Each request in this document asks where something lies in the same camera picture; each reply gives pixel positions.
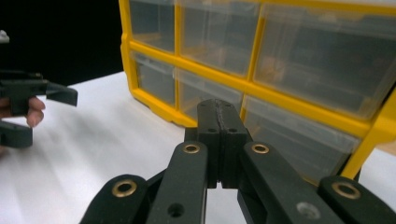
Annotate wooden table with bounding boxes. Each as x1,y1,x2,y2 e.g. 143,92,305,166
375,139,396,157

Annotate yellow black organizer box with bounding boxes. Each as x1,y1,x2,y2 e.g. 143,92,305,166
118,0,396,188

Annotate set of clear drawers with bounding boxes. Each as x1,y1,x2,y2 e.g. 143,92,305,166
129,0,396,185

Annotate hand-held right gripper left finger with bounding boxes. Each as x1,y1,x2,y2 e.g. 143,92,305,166
184,98,223,189

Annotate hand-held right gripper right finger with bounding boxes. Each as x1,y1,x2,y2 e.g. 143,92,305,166
220,99,254,189

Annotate white board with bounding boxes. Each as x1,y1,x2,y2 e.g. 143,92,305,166
0,70,396,224

